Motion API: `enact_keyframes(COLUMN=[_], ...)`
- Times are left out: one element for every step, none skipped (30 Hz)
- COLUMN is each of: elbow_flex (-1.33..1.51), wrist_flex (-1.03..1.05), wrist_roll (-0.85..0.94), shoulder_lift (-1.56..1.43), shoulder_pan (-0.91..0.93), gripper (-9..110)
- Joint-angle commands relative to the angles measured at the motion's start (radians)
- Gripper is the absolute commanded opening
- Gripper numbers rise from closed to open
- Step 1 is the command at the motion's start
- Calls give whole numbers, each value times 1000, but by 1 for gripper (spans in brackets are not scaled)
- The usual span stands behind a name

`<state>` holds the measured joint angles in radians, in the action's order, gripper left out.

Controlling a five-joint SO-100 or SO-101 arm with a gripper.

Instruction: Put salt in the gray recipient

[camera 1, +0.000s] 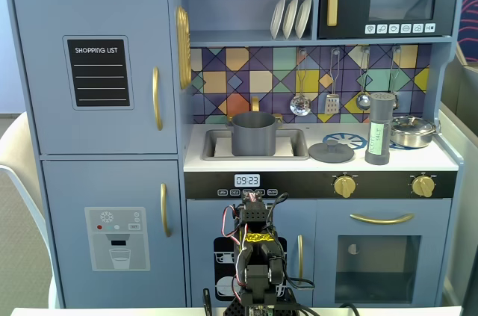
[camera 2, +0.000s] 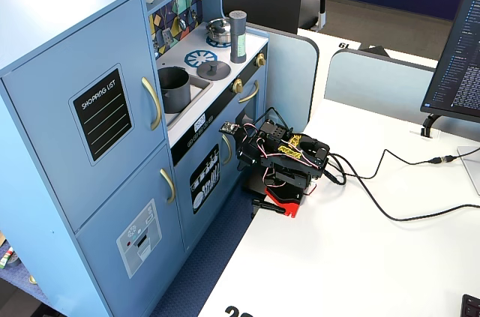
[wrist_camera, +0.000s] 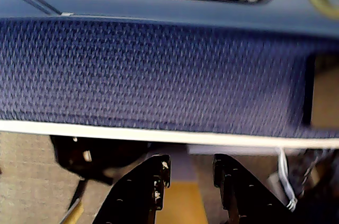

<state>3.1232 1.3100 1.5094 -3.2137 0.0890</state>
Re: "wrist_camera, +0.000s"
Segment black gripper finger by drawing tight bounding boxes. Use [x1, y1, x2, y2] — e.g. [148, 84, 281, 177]
[91, 154, 172, 224]
[213, 153, 301, 224]

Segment blue textured floor mat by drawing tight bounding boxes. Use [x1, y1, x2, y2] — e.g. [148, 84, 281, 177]
[0, 16, 339, 140]

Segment blue toy kitchen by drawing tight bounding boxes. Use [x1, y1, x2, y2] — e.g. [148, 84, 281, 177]
[0, 0, 339, 39]

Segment white red servo wires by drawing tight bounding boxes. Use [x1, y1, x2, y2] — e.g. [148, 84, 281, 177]
[275, 148, 299, 213]

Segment gold dishwasher door handle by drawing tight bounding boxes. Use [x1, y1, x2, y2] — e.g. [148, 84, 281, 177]
[307, 0, 339, 21]

